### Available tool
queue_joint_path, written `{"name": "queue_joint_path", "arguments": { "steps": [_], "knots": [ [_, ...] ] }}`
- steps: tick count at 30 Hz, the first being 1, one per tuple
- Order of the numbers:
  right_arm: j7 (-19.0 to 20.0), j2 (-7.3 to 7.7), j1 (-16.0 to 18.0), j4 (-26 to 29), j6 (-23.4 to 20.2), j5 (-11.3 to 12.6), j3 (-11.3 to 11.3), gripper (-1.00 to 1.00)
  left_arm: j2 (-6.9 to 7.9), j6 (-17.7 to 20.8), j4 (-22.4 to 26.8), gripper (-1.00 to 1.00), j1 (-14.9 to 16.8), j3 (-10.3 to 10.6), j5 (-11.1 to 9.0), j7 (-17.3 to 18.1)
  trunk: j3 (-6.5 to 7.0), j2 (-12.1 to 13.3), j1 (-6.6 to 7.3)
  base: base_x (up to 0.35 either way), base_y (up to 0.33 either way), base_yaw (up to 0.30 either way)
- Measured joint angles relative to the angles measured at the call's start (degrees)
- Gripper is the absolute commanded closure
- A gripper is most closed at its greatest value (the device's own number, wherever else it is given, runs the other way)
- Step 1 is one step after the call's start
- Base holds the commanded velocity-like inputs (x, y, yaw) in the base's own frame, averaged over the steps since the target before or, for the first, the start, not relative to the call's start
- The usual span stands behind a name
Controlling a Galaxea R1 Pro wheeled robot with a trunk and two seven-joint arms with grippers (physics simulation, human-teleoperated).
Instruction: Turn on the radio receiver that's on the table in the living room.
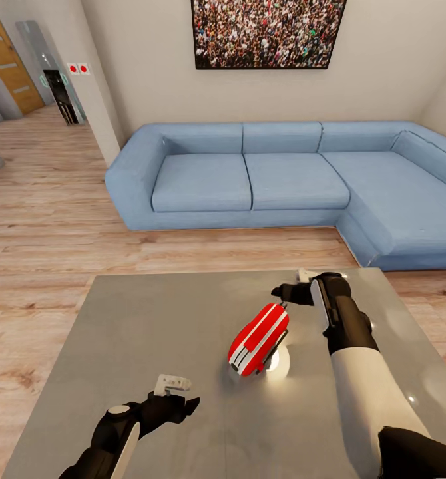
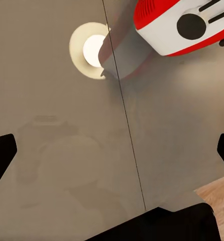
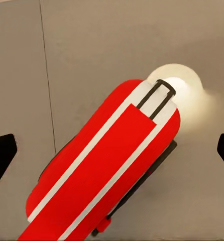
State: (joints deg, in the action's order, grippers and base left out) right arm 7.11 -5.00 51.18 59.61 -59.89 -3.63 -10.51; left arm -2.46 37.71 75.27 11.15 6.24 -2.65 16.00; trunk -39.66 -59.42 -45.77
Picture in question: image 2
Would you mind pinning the radio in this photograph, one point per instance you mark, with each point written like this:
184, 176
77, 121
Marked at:
178, 27

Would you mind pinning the coffee table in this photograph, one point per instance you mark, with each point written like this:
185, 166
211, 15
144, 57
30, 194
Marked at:
106, 128

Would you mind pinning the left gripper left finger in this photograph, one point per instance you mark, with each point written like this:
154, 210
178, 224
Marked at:
8, 150

